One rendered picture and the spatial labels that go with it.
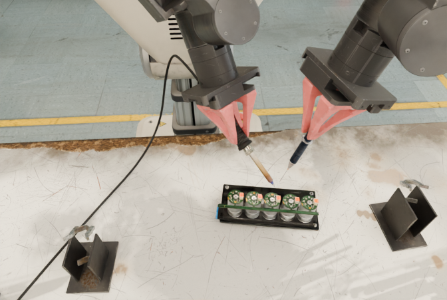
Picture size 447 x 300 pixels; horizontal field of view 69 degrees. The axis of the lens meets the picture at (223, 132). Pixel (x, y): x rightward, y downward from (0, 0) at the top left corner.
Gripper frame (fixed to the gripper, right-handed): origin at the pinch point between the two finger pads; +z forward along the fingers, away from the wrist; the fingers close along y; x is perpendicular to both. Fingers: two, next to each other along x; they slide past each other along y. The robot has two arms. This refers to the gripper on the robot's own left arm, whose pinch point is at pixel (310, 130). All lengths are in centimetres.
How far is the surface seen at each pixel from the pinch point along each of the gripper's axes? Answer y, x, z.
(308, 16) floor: -163, 152, 42
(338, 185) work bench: 0.4, 15.8, 13.9
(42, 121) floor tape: -126, -25, 109
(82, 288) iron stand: 0.3, -25.9, 29.3
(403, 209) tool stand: 10.3, 16.0, 7.3
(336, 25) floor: -144, 163, 38
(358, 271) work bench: 13.9, 10.0, 16.2
